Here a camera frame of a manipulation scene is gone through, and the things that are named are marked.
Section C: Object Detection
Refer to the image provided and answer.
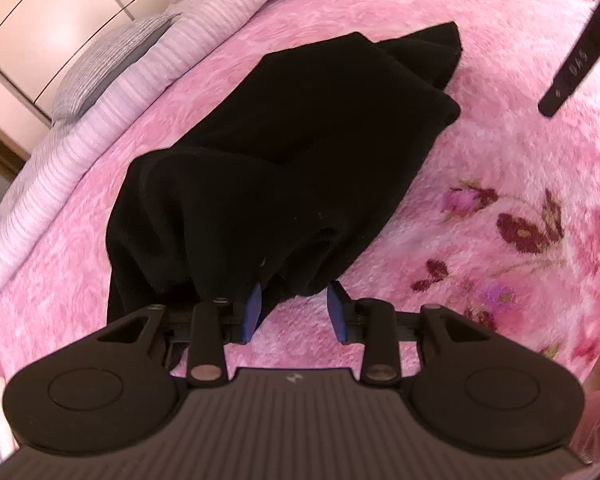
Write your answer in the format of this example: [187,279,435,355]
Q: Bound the white wardrobe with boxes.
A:
[0,0,192,122]

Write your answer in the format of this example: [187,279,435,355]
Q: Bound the lilac striped quilt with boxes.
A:
[0,0,308,323]

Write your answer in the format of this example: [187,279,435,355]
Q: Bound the black garment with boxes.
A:
[105,22,464,377]

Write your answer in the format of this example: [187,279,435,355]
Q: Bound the grey striped pillow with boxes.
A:
[51,12,182,124]

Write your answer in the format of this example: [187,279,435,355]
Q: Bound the pink rose-pattern blanket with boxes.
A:
[0,0,600,443]

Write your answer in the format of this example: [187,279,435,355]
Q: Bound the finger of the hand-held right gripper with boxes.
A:
[538,0,600,119]

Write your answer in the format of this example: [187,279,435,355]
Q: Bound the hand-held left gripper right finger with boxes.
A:
[326,281,498,387]

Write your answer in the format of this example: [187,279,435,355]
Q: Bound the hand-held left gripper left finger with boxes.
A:
[97,282,264,389]

